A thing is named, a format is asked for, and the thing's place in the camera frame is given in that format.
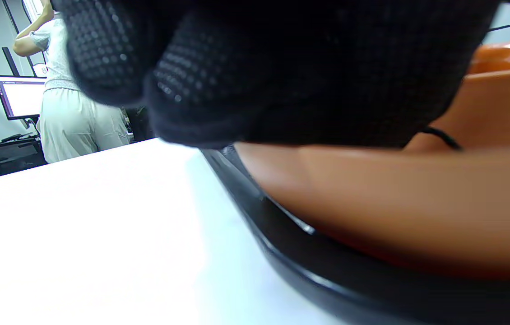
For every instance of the orange toy carrot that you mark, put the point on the orange toy carrot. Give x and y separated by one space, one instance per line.
395 203
498 108
494 58

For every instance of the black rubber band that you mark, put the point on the black rubber band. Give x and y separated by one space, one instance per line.
444 136

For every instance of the black monitor cart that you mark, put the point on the black monitor cart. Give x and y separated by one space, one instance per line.
11 155

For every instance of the black plastic tray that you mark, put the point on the black plastic tray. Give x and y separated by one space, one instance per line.
327 280

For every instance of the computer monitor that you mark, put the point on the computer monitor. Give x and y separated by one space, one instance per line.
22 97

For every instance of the person's left hand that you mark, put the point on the person's left hand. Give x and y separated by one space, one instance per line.
282 67

